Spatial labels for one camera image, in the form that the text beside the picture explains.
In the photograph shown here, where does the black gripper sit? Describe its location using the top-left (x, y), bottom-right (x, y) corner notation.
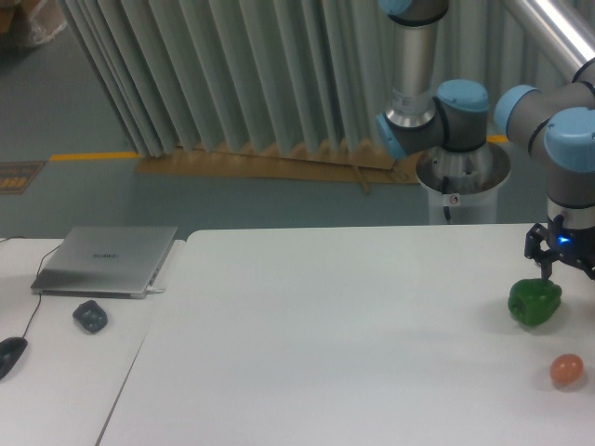
top-left (524, 215), bottom-right (595, 280)

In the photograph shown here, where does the green bell pepper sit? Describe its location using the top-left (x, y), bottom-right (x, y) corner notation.
top-left (508, 279), bottom-right (562, 327)

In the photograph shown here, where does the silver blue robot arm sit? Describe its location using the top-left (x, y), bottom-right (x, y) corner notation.
top-left (377, 1), bottom-right (594, 279)

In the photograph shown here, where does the brown egg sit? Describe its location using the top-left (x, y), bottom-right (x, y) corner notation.
top-left (549, 353), bottom-right (584, 386)

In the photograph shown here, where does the brown cardboard sheet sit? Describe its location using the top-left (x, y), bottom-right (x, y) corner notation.
top-left (136, 138), bottom-right (420, 194)

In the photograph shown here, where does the white usb plug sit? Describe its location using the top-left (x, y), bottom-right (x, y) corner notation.
top-left (146, 287), bottom-right (166, 295)

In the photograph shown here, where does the pale green curtain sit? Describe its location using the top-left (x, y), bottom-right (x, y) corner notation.
top-left (58, 0), bottom-right (595, 158)

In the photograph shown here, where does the silver closed laptop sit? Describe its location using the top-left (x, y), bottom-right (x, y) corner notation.
top-left (31, 226), bottom-right (178, 298)

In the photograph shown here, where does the black small controller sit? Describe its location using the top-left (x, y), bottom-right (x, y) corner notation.
top-left (73, 300), bottom-right (109, 335)

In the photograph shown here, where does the black computer mouse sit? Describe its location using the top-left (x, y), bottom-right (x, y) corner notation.
top-left (0, 336), bottom-right (28, 379)

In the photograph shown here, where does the clear plastic bag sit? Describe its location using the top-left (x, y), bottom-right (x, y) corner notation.
top-left (12, 0), bottom-right (67, 48)

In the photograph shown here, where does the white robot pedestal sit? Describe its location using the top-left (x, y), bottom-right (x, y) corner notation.
top-left (416, 142), bottom-right (510, 225)

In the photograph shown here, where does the black mouse cable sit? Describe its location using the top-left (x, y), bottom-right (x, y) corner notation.
top-left (0, 235), bottom-right (66, 340)

